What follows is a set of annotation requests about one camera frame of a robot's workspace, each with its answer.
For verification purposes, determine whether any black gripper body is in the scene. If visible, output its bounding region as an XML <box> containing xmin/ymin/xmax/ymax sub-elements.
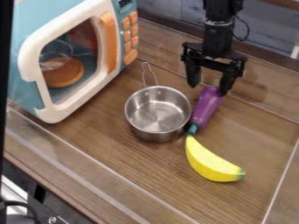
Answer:
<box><xmin>181</xmin><ymin>19</ymin><xmax>249</xmax><ymax>78</ymax></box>

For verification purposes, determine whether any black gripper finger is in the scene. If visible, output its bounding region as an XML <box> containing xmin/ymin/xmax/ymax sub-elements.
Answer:
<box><xmin>185</xmin><ymin>58</ymin><xmax>202</xmax><ymax>88</ymax></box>
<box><xmin>219</xmin><ymin>69</ymin><xmax>237</xmax><ymax>96</ymax></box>

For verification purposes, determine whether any purple toy eggplant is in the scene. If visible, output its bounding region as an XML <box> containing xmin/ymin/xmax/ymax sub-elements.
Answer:
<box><xmin>189</xmin><ymin>86</ymin><xmax>223</xmax><ymax>135</ymax></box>

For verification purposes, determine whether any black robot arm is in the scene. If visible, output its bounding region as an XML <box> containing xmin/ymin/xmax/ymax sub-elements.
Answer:
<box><xmin>182</xmin><ymin>0</ymin><xmax>249</xmax><ymax>96</ymax></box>

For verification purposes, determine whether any small silver pot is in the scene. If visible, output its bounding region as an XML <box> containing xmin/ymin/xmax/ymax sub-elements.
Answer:
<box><xmin>124</xmin><ymin>62</ymin><xmax>193</xmax><ymax>143</ymax></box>

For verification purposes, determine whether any yellow toy banana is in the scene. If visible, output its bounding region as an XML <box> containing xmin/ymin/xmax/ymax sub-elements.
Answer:
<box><xmin>186</xmin><ymin>136</ymin><xmax>246</xmax><ymax>182</ymax></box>

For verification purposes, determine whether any blue white toy microwave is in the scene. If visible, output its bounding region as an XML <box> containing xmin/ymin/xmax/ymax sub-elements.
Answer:
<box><xmin>8</xmin><ymin>0</ymin><xmax>139</xmax><ymax>123</ymax></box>

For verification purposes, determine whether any orange microwave turntable plate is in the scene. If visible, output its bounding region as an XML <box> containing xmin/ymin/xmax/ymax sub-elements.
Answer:
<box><xmin>40</xmin><ymin>57</ymin><xmax>84</xmax><ymax>88</ymax></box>

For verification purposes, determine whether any black cable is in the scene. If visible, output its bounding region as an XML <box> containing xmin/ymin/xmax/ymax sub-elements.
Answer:
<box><xmin>0</xmin><ymin>200</ymin><xmax>43</xmax><ymax>224</ymax></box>

